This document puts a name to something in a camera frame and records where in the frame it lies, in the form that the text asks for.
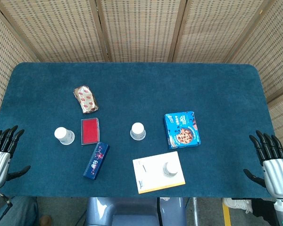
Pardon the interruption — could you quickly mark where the metal stand pole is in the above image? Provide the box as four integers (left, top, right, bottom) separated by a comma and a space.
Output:
190, 197, 200, 226

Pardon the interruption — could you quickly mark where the blue jeans leg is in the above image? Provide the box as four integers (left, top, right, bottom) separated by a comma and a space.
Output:
0, 196, 40, 226

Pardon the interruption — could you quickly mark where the white paper cup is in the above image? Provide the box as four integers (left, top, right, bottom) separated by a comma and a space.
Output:
130, 122, 147, 141
162, 161, 179, 177

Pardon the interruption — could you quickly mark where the black cloth bundle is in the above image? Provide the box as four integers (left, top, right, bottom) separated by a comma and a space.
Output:
250, 198, 277, 220

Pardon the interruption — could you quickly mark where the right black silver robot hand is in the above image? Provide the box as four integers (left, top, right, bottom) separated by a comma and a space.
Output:
243, 130, 283, 200

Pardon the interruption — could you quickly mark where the blue chocolate cookie box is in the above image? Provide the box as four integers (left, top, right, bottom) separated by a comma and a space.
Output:
164, 111, 202, 150

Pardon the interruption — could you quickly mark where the white notebook yellow edge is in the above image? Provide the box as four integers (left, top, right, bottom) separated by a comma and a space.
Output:
132, 151, 186, 194

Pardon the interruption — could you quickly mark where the red ink pad clear case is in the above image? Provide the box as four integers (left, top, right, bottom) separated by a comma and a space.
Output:
81, 118, 100, 146

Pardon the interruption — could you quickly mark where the grey-blue robot torso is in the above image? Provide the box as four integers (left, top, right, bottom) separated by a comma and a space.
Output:
84, 197, 187, 226

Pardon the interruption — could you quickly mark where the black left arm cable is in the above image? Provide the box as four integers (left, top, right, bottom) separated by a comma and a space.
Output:
0, 190, 14, 226

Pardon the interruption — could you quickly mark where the dark blue long carton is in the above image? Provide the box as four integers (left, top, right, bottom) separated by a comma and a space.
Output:
83, 141, 109, 181

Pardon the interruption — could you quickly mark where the white sneaker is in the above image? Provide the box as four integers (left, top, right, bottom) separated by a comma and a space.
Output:
222, 197, 252, 211

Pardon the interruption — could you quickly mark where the brown shoe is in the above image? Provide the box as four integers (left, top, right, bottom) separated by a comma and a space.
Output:
39, 215, 53, 226

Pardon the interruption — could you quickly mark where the gold foil snack wrapper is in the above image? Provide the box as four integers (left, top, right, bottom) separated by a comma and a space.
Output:
73, 85, 100, 114

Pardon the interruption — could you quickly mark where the white cup blue flower print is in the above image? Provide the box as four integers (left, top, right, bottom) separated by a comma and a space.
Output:
54, 127, 75, 145

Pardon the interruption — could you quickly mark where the black torso cable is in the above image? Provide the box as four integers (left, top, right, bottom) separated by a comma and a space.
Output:
156, 197, 163, 226

